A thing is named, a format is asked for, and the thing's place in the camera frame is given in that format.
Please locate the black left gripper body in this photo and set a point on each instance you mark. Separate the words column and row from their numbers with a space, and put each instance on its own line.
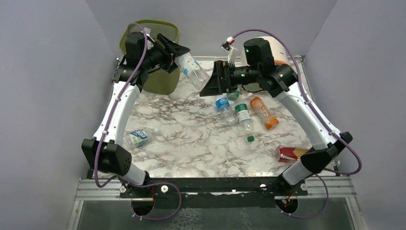
column 168, row 52

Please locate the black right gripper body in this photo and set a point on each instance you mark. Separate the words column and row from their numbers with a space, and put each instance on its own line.
column 224, row 76

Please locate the blue white label bottle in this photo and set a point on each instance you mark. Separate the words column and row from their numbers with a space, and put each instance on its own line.
column 192, row 70

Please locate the blue label clear bottle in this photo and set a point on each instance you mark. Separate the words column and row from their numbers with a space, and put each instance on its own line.
column 225, row 110

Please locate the green white label bottle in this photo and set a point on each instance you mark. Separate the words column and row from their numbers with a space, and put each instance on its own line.
column 245, row 121

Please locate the dark green label bottle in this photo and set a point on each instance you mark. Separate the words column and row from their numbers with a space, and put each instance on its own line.
column 140, row 137

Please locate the green tinted bottle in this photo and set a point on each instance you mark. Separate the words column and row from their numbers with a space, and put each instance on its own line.
column 233, row 96

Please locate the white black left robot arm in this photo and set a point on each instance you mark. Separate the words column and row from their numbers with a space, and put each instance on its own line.
column 104, row 152

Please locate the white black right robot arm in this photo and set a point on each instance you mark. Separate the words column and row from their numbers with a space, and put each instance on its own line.
column 281, row 82

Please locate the green mesh waste bin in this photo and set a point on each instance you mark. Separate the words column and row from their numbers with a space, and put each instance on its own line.
column 161, row 82

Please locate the cream cylindrical drum container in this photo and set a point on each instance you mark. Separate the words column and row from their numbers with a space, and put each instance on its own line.
column 279, row 50

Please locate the orange juice bottle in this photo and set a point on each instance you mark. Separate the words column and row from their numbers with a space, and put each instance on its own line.
column 259, row 107

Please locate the red gold drink can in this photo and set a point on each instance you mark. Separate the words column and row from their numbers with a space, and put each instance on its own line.
column 289, row 154

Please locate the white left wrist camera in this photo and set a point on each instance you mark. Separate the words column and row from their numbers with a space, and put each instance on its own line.
column 148, row 32

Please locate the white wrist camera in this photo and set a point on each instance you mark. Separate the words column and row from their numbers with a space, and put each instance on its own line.
column 230, row 50
column 148, row 32

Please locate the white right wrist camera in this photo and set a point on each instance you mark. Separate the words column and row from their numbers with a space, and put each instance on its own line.
column 230, row 50

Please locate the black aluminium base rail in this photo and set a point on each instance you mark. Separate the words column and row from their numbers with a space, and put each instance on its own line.
column 220, row 192

